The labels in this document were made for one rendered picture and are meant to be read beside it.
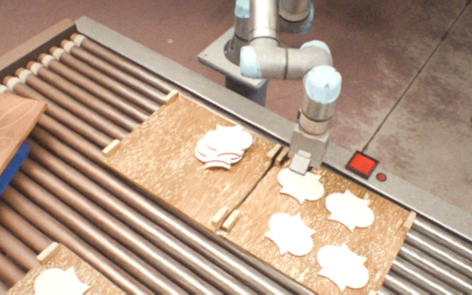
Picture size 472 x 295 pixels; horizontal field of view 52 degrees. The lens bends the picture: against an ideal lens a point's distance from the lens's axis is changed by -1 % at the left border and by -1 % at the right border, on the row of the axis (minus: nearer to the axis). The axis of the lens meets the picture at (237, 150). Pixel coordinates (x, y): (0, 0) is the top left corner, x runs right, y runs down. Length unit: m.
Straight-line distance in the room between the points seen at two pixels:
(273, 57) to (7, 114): 0.78
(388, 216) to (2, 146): 1.05
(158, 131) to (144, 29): 2.07
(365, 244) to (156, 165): 0.62
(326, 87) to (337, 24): 2.59
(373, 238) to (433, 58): 2.37
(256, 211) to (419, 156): 1.69
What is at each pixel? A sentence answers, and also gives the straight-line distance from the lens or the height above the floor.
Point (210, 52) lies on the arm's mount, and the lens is 1.85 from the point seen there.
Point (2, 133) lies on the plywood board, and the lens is 1.46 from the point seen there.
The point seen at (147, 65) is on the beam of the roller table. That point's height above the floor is 0.91.
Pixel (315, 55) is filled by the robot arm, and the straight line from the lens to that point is 1.16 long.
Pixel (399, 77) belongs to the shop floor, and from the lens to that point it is 3.31.
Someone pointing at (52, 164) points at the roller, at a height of 0.92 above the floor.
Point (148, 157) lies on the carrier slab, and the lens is 1.43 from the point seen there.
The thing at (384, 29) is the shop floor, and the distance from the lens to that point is 3.70.
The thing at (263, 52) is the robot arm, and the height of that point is 1.33.
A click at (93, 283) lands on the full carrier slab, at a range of 1.24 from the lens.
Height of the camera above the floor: 2.03
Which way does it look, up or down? 50 degrees down
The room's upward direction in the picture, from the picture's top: 3 degrees clockwise
